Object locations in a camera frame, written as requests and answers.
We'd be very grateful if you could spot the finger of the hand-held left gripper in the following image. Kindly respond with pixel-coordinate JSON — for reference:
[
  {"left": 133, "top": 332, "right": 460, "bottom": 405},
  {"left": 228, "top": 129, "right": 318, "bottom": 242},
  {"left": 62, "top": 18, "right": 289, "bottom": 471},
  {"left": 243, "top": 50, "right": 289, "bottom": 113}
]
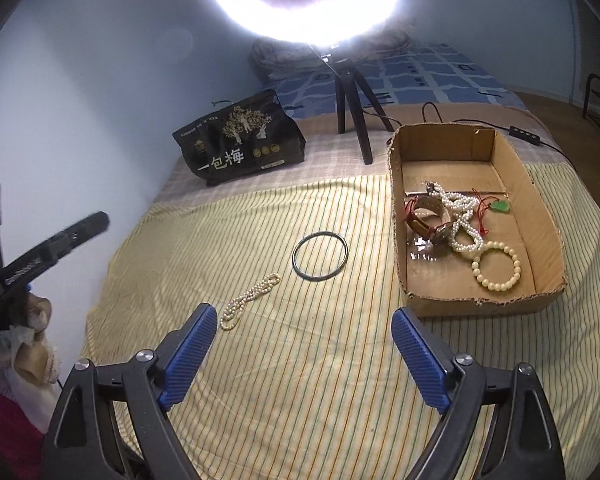
[{"left": 0, "top": 211, "right": 111, "bottom": 303}]

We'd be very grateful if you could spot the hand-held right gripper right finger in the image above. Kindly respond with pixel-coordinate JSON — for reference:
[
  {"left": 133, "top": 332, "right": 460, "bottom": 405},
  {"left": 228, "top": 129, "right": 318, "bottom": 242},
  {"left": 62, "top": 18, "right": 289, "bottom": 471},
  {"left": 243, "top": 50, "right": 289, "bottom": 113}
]
[{"left": 391, "top": 306, "right": 566, "bottom": 480}]

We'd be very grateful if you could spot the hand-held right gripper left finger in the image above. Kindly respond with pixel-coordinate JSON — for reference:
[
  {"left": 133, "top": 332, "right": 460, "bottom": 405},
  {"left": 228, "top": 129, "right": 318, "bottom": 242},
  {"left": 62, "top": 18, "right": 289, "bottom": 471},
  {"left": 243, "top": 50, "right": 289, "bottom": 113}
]
[{"left": 42, "top": 303, "right": 218, "bottom": 480}]

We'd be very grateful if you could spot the short pearl strand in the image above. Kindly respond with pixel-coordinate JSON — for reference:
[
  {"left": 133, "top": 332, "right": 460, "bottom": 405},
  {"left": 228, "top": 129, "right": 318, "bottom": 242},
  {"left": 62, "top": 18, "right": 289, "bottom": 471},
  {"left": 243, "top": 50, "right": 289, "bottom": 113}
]
[{"left": 221, "top": 273, "right": 281, "bottom": 331}]

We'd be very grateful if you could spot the cardboard box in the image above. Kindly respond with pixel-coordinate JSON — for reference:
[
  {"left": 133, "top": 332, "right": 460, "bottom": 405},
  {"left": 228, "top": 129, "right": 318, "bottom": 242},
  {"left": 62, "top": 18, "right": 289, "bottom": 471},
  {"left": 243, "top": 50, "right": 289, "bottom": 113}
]
[{"left": 387, "top": 122, "right": 568, "bottom": 317}]

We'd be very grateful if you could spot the cream bead bracelet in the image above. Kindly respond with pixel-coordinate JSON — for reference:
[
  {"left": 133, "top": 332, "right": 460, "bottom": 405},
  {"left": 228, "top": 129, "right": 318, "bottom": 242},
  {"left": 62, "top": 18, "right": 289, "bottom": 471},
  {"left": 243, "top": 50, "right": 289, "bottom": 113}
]
[{"left": 471, "top": 241, "right": 522, "bottom": 291}]

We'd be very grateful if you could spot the black bangle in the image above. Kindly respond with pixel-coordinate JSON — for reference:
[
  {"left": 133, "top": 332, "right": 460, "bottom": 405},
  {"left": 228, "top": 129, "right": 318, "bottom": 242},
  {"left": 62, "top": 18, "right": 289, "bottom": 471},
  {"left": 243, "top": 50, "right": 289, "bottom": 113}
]
[{"left": 291, "top": 231, "right": 350, "bottom": 281}]

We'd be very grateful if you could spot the brown leather watch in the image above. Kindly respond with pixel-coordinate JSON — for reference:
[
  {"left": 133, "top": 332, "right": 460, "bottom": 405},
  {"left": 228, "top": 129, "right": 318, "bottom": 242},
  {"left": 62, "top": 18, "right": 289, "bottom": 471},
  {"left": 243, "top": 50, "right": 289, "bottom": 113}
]
[{"left": 404, "top": 195, "right": 456, "bottom": 246}]

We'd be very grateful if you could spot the long white pearl necklace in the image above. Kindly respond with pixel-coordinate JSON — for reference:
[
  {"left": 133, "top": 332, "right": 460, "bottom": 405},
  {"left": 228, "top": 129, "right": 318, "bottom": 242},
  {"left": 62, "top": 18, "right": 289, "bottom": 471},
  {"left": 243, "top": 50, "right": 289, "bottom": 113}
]
[{"left": 425, "top": 181, "right": 486, "bottom": 261}]

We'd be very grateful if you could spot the green pendant red cord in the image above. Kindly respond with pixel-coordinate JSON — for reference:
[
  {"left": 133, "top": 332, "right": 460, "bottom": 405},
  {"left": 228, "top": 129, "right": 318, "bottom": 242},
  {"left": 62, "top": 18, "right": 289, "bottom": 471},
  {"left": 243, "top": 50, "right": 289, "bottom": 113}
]
[{"left": 472, "top": 189, "right": 512, "bottom": 236}]

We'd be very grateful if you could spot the person's left hand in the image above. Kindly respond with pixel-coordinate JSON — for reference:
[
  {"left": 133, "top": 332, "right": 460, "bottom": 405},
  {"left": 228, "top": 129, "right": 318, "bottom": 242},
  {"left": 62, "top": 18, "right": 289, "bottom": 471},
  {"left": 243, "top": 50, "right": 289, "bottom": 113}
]
[{"left": 24, "top": 294, "right": 52, "bottom": 333}]

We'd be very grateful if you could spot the yellow striped blanket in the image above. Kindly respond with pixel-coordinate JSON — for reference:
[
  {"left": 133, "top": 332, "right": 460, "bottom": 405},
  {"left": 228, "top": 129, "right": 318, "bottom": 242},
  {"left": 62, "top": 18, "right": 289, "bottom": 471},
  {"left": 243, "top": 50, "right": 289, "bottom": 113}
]
[{"left": 82, "top": 162, "right": 600, "bottom": 480}]

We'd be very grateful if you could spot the black snack bag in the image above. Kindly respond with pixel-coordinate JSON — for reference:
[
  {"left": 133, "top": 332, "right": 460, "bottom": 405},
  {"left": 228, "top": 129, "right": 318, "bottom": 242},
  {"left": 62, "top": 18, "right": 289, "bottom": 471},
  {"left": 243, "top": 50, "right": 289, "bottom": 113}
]
[{"left": 172, "top": 89, "right": 307, "bottom": 187}]

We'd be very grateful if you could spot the person's red clothing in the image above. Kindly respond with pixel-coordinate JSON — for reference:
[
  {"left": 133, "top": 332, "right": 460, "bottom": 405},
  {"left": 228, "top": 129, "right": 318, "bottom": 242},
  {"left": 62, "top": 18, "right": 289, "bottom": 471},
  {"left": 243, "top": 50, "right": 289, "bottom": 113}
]
[{"left": 0, "top": 370, "right": 48, "bottom": 480}]

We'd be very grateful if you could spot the brown checked bedsheet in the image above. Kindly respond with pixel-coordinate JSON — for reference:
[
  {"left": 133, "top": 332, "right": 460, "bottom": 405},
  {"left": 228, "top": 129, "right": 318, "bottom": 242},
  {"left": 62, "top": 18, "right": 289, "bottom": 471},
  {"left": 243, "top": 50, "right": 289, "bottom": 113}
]
[{"left": 152, "top": 102, "right": 566, "bottom": 211}]

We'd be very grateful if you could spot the black mini tripod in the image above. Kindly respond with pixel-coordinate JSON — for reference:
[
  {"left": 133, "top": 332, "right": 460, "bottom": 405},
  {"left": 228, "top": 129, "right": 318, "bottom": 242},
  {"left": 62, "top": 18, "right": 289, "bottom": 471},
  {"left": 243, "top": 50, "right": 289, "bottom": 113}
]
[{"left": 325, "top": 42, "right": 387, "bottom": 165}]

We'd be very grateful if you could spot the blue patterned bedsheet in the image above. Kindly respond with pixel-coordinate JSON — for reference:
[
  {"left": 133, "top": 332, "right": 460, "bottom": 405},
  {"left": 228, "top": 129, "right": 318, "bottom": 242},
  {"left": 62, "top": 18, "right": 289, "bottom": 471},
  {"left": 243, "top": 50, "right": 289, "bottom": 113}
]
[{"left": 262, "top": 42, "right": 528, "bottom": 111}]

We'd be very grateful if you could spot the black power cable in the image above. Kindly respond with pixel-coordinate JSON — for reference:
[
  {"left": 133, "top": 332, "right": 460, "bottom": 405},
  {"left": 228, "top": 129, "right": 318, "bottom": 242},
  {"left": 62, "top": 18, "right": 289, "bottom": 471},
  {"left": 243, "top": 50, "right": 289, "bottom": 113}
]
[{"left": 360, "top": 101, "right": 581, "bottom": 171}]

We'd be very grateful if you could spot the black inline cable controller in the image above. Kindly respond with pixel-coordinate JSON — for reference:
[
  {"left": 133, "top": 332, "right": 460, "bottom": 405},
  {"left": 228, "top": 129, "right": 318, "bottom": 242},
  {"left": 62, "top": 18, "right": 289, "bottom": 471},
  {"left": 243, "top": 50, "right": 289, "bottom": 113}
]
[{"left": 509, "top": 123, "right": 539, "bottom": 144}]

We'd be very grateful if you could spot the white ring light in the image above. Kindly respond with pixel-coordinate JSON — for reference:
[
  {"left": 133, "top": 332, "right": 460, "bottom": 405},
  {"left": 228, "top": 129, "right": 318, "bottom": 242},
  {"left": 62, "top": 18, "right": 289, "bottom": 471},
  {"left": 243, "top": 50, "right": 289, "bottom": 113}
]
[{"left": 205, "top": 0, "right": 401, "bottom": 43}]

